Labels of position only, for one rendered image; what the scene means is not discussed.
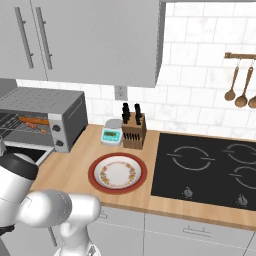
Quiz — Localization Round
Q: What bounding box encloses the grey toaster oven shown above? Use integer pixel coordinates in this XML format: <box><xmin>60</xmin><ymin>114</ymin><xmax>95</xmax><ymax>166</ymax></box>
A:
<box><xmin>0</xmin><ymin>87</ymin><xmax>89</xmax><ymax>154</ymax></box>

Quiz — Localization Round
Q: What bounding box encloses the toaster oven glass door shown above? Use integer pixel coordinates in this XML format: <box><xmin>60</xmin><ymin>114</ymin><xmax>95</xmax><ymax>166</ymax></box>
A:
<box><xmin>3</xmin><ymin>141</ymin><xmax>56</xmax><ymax>166</ymax></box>

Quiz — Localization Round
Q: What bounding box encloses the red kebab skewer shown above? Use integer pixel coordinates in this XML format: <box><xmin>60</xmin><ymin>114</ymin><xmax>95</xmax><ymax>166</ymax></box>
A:
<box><xmin>25</xmin><ymin>121</ymin><xmax>50</xmax><ymax>134</ymax></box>

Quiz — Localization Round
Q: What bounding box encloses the orange baguette bread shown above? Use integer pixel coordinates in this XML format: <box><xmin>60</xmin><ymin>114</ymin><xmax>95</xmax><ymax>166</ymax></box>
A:
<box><xmin>18</xmin><ymin>116</ymin><xmax>51</xmax><ymax>126</ymax></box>

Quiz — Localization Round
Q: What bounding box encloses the wooden knife block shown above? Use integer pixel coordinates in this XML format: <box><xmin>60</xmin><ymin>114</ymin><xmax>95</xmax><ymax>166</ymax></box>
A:
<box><xmin>121</xmin><ymin>102</ymin><xmax>148</xmax><ymax>150</ymax></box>

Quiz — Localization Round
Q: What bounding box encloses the white and teal kitchen scale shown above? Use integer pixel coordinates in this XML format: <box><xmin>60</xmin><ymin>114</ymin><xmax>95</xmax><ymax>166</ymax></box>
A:
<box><xmin>100</xmin><ymin>118</ymin><xmax>124</xmax><ymax>147</ymax></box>

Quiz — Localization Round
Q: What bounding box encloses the red rimmed patterned plate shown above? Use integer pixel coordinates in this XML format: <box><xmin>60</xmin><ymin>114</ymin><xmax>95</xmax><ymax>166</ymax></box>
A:
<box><xmin>87</xmin><ymin>152</ymin><xmax>149</xmax><ymax>196</ymax></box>

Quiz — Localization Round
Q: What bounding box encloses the black hob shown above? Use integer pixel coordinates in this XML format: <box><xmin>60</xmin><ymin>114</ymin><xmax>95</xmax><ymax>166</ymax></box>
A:
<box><xmin>150</xmin><ymin>132</ymin><xmax>256</xmax><ymax>212</ymax></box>

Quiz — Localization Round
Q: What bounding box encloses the grey hob knob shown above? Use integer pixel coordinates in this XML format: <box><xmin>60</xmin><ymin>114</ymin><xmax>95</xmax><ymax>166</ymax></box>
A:
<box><xmin>236</xmin><ymin>194</ymin><xmax>249</xmax><ymax>207</ymax></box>
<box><xmin>182</xmin><ymin>186</ymin><xmax>194</xmax><ymax>199</ymax></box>

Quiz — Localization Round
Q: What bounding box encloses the grey drawer front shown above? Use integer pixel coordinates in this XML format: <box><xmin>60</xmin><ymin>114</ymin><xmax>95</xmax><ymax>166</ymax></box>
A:
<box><xmin>143</xmin><ymin>212</ymin><xmax>256</xmax><ymax>252</ymax></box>
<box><xmin>87</xmin><ymin>205</ymin><xmax>146</xmax><ymax>256</ymax></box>

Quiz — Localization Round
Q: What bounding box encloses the wooden hanging spoon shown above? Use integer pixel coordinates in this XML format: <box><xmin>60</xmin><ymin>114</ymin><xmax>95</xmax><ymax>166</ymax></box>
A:
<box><xmin>223</xmin><ymin>65</ymin><xmax>241</xmax><ymax>102</ymax></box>
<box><xmin>247</xmin><ymin>94</ymin><xmax>256</xmax><ymax>110</ymax></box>
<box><xmin>234</xmin><ymin>65</ymin><xmax>255</xmax><ymax>109</ymax></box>

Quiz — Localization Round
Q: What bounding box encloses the grey wall socket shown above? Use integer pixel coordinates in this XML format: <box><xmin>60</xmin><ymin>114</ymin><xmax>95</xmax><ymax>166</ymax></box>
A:
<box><xmin>114</xmin><ymin>85</ymin><xmax>129</xmax><ymax>101</ymax></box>

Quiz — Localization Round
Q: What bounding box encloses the grey wall cupboard door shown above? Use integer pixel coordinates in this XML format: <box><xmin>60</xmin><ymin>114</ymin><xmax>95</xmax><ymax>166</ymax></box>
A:
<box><xmin>0</xmin><ymin>0</ymin><xmax>48</xmax><ymax>82</ymax></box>
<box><xmin>29</xmin><ymin>0</ymin><xmax>162</xmax><ymax>89</ymax></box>

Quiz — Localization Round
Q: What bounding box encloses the grey bar cupboard handle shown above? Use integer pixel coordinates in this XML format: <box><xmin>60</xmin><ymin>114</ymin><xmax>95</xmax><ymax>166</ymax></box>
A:
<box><xmin>13</xmin><ymin>6</ymin><xmax>35</xmax><ymax>70</ymax></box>
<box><xmin>35</xmin><ymin>6</ymin><xmax>54</xmax><ymax>71</ymax></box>

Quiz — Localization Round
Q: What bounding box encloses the grey base cupboard handle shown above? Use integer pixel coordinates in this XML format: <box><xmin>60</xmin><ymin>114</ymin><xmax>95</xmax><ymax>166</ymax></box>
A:
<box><xmin>47</xmin><ymin>227</ymin><xmax>58</xmax><ymax>248</ymax></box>

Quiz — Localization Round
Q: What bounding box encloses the wooden wall rail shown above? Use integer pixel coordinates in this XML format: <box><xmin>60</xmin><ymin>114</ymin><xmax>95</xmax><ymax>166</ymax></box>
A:
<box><xmin>223</xmin><ymin>51</ymin><xmax>256</xmax><ymax>61</ymax></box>

